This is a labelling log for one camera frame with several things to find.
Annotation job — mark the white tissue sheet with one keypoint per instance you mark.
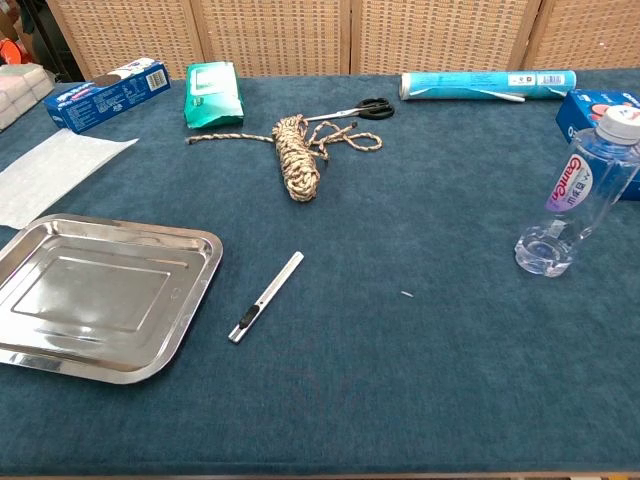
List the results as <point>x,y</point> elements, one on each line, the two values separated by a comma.
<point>55,170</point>

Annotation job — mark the stainless steel tray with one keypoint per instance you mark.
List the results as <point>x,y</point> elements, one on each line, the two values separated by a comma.
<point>100,290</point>

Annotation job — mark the blue table cloth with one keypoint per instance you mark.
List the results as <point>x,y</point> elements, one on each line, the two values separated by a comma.
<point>400,375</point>

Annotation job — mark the green wet wipes pack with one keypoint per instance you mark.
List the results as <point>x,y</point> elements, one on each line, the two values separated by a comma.
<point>212,95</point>

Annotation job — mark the wicker folding screen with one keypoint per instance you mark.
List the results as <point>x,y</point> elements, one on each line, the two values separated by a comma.
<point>280,35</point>

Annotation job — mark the cyan wrap roll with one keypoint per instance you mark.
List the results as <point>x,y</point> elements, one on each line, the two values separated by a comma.
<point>475,82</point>

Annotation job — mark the blue cookie box white end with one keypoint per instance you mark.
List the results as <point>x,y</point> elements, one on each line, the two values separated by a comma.
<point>100,102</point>

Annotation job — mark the clear plastic water bottle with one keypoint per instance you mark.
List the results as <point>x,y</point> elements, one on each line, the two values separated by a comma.
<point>575,185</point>

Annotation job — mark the blue cookie box pink print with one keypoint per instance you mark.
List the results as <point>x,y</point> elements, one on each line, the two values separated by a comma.
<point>575,115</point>

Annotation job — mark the pastel tissue multipack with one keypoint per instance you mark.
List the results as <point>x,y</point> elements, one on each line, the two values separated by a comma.
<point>20,90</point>

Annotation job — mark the orange object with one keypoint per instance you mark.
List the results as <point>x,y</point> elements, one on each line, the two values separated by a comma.
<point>10,52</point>

